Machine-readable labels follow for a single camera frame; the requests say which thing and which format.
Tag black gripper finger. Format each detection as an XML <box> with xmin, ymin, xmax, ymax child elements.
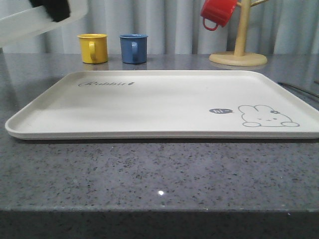
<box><xmin>29</xmin><ymin>0</ymin><xmax>71</xmax><ymax>22</ymax></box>

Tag silver fork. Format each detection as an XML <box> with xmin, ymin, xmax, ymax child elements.
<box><xmin>278</xmin><ymin>82</ymin><xmax>319</xmax><ymax>98</ymax></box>

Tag grey curtain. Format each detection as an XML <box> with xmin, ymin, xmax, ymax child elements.
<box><xmin>3</xmin><ymin>0</ymin><xmax>319</xmax><ymax>54</ymax></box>

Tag red mug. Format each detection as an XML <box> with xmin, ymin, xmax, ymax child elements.
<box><xmin>200</xmin><ymin>0</ymin><xmax>237</xmax><ymax>31</ymax></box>

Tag cream rabbit serving tray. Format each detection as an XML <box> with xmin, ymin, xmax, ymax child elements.
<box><xmin>5</xmin><ymin>71</ymin><xmax>319</xmax><ymax>140</ymax></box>

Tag white round plate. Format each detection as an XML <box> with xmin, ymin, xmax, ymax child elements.
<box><xmin>0</xmin><ymin>0</ymin><xmax>88</xmax><ymax>47</ymax></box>

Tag yellow mug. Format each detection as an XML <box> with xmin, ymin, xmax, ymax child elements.
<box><xmin>77</xmin><ymin>33</ymin><xmax>108</xmax><ymax>64</ymax></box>

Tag blue mug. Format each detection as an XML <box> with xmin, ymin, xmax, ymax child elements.
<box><xmin>120</xmin><ymin>34</ymin><xmax>148</xmax><ymax>64</ymax></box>

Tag wooden mug tree stand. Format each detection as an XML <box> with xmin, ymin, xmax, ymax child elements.
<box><xmin>209</xmin><ymin>0</ymin><xmax>267</xmax><ymax>67</ymax></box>

